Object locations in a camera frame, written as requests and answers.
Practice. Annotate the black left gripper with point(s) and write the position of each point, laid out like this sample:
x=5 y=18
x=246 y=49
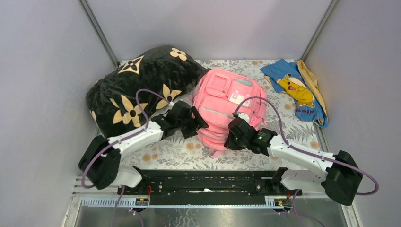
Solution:
x=192 y=121

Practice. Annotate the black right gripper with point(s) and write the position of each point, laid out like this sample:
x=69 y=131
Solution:
x=229 y=144

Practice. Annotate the pink student backpack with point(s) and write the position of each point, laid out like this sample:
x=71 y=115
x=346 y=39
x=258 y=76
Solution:
x=216 y=97

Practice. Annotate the black pillow with beige flowers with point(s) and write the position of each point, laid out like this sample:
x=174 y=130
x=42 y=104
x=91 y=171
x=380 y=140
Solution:
x=120 y=101

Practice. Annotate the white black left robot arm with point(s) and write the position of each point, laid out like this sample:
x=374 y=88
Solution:
x=101 y=162

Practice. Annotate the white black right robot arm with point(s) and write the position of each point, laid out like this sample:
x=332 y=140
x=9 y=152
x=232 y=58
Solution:
x=332 y=174

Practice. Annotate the floral table mat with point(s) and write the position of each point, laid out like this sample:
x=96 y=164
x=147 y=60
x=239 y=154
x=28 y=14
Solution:
x=176 y=152

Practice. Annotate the blue Pokemon t-shirt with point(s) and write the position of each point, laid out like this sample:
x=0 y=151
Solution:
x=285 y=78

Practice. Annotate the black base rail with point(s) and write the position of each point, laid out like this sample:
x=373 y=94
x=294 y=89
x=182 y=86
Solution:
x=206 y=188

